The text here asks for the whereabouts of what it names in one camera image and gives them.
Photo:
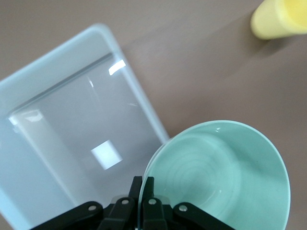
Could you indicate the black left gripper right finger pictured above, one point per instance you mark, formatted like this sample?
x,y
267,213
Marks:
x,y
153,215

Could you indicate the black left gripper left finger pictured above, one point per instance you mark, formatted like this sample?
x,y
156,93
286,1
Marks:
x,y
120,215

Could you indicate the mint green bowl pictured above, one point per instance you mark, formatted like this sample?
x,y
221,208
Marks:
x,y
227,167

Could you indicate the yellow plastic cup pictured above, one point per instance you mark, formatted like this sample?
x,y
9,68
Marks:
x,y
275,21

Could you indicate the white label sticker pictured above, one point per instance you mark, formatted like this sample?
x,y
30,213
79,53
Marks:
x,y
106,155

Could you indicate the clear plastic bin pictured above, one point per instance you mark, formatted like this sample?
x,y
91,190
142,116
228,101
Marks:
x,y
60,119

